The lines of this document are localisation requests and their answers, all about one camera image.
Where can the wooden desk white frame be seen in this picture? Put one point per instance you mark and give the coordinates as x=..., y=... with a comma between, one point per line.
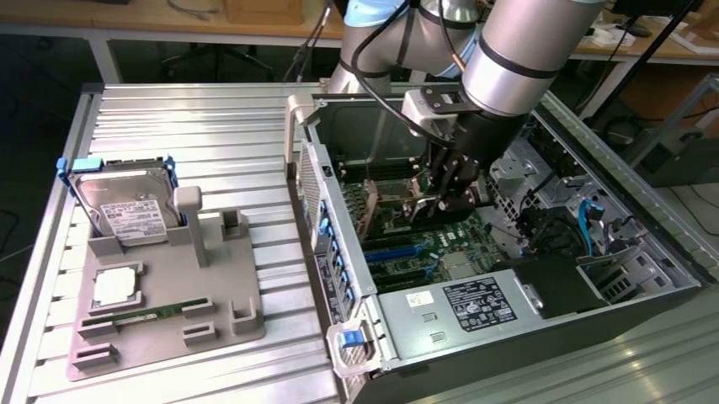
x=141, y=17

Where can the green motherboard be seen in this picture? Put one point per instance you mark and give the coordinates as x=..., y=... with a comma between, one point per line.
x=461, y=248

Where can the grey printed parts rack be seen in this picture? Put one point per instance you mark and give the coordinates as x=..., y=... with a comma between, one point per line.
x=163, y=353

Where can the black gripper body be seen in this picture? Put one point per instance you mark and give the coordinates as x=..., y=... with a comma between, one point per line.
x=489, y=134

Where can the blue disk caddy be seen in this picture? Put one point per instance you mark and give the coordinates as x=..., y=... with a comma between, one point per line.
x=87, y=165

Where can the blue case latch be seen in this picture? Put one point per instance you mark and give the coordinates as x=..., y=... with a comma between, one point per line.
x=350, y=340

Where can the silver disk bay cage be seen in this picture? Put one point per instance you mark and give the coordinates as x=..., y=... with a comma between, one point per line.
x=517, y=185

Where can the blue expansion slot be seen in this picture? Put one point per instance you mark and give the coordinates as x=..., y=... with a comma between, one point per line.
x=394, y=252

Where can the grey power supply unit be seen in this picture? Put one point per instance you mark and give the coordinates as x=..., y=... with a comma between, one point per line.
x=415, y=320

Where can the black nvidia graphics card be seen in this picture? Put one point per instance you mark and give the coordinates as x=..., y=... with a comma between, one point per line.
x=455, y=216

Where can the green ram stick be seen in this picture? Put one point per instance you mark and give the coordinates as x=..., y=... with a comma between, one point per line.
x=163, y=312

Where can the open black pc case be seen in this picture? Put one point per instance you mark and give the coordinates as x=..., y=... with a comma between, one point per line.
x=506, y=357

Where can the silver cpu chip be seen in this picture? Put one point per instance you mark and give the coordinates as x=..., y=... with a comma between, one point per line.
x=115, y=287

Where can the black equipment box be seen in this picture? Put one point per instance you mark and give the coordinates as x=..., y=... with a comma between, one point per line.
x=692, y=160

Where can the black tripod pole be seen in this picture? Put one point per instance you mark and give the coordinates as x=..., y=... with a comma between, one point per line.
x=641, y=56

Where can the black monitor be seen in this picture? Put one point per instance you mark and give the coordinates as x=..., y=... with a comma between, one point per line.
x=636, y=6

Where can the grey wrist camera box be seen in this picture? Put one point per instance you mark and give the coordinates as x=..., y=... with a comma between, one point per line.
x=422, y=111

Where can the silver hard disk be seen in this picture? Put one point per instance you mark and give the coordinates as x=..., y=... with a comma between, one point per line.
x=133, y=210

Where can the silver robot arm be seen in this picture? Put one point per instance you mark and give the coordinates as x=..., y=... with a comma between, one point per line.
x=517, y=50

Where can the black chair base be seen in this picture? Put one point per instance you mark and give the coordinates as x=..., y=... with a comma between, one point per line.
x=225, y=54

